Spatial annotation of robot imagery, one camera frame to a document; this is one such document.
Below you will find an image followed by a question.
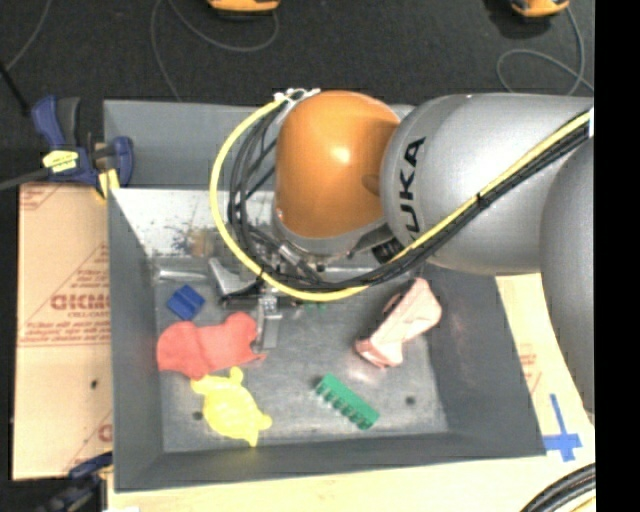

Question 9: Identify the yellow toy turtle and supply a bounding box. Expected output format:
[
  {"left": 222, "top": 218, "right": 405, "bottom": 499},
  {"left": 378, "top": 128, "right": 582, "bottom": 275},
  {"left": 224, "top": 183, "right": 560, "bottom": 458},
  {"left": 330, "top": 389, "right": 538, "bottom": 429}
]
[{"left": 190, "top": 365, "right": 274, "bottom": 448}]

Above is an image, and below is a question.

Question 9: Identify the blue flat block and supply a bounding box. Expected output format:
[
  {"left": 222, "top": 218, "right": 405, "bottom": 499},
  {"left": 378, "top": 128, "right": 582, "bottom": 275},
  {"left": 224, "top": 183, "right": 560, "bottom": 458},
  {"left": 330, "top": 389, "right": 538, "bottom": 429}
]
[{"left": 166, "top": 284, "right": 207, "bottom": 322}]

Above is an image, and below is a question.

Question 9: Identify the brown cardboard board red print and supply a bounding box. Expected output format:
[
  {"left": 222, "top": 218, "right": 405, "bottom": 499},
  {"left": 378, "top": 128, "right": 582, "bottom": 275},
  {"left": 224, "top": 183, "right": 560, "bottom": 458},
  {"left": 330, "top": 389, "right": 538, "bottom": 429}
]
[{"left": 11, "top": 181, "right": 116, "bottom": 482}]

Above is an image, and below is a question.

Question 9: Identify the red cloth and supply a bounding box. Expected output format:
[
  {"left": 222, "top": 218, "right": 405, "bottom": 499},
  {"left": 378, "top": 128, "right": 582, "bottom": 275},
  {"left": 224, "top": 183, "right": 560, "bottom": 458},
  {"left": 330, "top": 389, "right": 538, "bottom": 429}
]
[{"left": 155, "top": 311, "right": 268, "bottom": 380}]

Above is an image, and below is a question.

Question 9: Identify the grey metal bin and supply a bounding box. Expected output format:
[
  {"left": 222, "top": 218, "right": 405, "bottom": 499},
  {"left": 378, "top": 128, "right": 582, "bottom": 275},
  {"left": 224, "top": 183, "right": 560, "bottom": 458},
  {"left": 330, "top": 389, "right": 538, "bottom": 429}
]
[{"left": 102, "top": 99, "right": 547, "bottom": 492}]

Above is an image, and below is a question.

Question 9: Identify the green toothed block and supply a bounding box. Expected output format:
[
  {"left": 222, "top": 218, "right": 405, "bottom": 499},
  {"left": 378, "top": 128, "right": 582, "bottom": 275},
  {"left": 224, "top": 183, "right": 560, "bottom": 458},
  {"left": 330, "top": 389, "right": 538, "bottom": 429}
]
[{"left": 313, "top": 372, "right": 381, "bottom": 432}]

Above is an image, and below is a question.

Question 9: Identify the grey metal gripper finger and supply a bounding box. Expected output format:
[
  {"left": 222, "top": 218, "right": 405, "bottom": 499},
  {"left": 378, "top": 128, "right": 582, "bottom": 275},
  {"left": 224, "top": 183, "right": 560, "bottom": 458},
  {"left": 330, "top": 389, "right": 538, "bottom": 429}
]
[
  {"left": 261, "top": 297, "right": 281, "bottom": 350},
  {"left": 253, "top": 301, "right": 266, "bottom": 352}
]

